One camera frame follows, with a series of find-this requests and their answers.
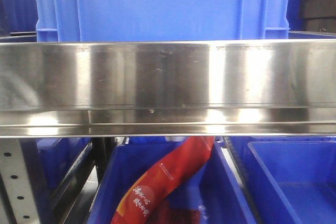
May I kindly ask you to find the white perforated shelf upright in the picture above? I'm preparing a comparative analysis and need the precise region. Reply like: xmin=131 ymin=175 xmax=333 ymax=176
xmin=1 ymin=138 xmax=40 ymax=223

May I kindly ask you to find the stainless steel shelf rail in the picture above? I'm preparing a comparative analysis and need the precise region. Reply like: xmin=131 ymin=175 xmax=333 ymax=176
xmin=1 ymin=39 xmax=335 ymax=138

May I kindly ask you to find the dark blue bin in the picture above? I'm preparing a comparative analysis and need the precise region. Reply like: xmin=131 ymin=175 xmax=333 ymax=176
xmin=87 ymin=141 xmax=256 ymax=223
xmin=36 ymin=137 xmax=90 ymax=189
xmin=225 ymin=136 xmax=335 ymax=223

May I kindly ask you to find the dark blue middle bin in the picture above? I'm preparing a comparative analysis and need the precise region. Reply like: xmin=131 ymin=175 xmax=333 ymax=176
xmin=87 ymin=141 xmax=256 ymax=223

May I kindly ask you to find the red snack package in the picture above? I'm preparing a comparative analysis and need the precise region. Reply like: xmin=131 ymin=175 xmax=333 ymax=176
xmin=111 ymin=136 xmax=215 ymax=223

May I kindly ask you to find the dark blue left bin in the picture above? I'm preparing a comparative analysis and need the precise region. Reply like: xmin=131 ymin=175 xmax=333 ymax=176
xmin=36 ymin=137 xmax=90 ymax=189

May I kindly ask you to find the dark blue right bin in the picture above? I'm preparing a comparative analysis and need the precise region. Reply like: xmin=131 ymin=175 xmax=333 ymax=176
xmin=225 ymin=136 xmax=335 ymax=223

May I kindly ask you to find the large light blue crate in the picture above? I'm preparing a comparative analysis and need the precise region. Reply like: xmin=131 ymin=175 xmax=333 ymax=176
xmin=36 ymin=0 xmax=289 ymax=42

